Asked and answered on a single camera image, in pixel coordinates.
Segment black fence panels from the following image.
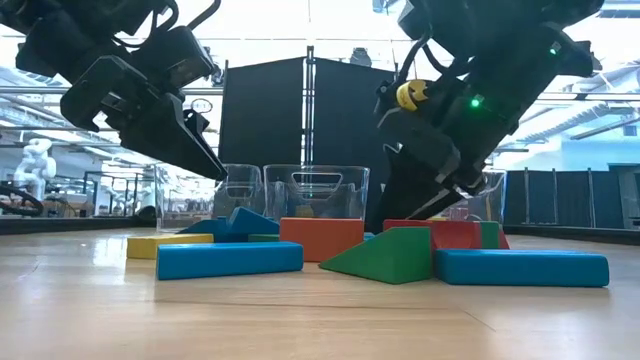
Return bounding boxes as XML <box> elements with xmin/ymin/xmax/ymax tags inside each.
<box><xmin>504</xmin><ymin>167</ymin><xmax>626</xmax><ymax>227</ymax></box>

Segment grey cabinet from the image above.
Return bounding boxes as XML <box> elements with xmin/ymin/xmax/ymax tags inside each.
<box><xmin>607</xmin><ymin>162</ymin><xmax>640</xmax><ymax>232</ymax></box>

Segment orange rectangular block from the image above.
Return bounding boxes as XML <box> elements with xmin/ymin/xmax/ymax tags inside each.
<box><xmin>279</xmin><ymin>217</ymin><xmax>365</xmax><ymax>263</ymax></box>

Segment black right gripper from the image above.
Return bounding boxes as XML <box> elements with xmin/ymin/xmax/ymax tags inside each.
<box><xmin>373</xmin><ymin>22</ymin><xmax>601</xmax><ymax>221</ymax></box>

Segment clear plastic bin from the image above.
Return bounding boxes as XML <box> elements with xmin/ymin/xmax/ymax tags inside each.
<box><xmin>447</xmin><ymin>169</ymin><xmax>507</xmax><ymax>224</ymax></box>
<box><xmin>263</xmin><ymin>164</ymin><xmax>371</xmax><ymax>224</ymax></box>
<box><xmin>154</xmin><ymin>163</ymin><xmax>264</xmax><ymax>234</ymax></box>

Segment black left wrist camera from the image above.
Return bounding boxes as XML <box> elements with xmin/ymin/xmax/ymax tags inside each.
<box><xmin>130</xmin><ymin>25</ymin><xmax>217</xmax><ymax>94</ymax></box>

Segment large green wedge block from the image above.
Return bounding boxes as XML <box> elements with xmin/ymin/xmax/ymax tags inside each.
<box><xmin>319</xmin><ymin>227</ymin><xmax>434</xmax><ymax>285</ymax></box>

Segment blue wedge block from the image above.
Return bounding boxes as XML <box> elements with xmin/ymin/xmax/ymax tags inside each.
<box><xmin>227</xmin><ymin>207</ymin><xmax>281</xmax><ymax>236</ymax></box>

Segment red arch block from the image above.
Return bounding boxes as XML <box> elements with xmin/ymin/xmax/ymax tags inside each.
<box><xmin>383</xmin><ymin>218</ymin><xmax>484</xmax><ymax>251</ymax></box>

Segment white humanoid robot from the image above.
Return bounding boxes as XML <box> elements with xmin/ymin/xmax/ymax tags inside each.
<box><xmin>13</xmin><ymin>138</ymin><xmax>57</xmax><ymax>201</ymax></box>

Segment green arch block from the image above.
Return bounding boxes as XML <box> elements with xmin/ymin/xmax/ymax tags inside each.
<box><xmin>479</xmin><ymin>221</ymin><xmax>501</xmax><ymax>250</ymax></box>

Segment black folding partition screen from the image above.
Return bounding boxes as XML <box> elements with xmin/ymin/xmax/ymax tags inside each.
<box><xmin>217</xmin><ymin>45</ymin><xmax>401</xmax><ymax>221</ymax></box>

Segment yellow cable connector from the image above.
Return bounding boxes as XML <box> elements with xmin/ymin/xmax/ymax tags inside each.
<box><xmin>395</xmin><ymin>78</ymin><xmax>430</xmax><ymax>112</ymax></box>

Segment blue short block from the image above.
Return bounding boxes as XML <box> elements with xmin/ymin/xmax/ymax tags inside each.
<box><xmin>178</xmin><ymin>217</ymin><xmax>231</xmax><ymax>244</ymax></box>

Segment black ceiling fixture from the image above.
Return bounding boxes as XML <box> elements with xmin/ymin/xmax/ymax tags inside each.
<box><xmin>349</xmin><ymin>47</ymin><xmax>374</xmax><ymax>69</ymax></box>

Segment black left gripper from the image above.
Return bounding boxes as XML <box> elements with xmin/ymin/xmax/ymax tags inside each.
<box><xmin>59</xmin><ymin>55</ymin><xmax>229</xmax><ymax>181</ymax></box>

